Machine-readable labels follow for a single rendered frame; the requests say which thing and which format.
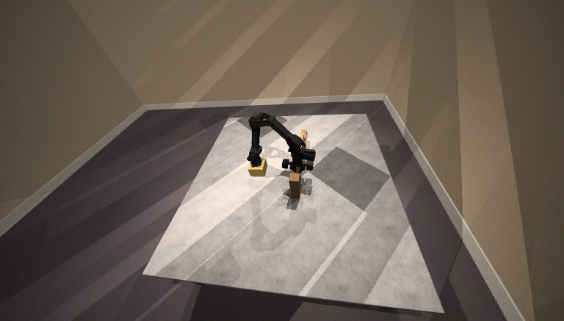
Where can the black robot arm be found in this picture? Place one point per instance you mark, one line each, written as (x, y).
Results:
(293, 141)

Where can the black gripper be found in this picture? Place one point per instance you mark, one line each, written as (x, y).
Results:
(297, 163)

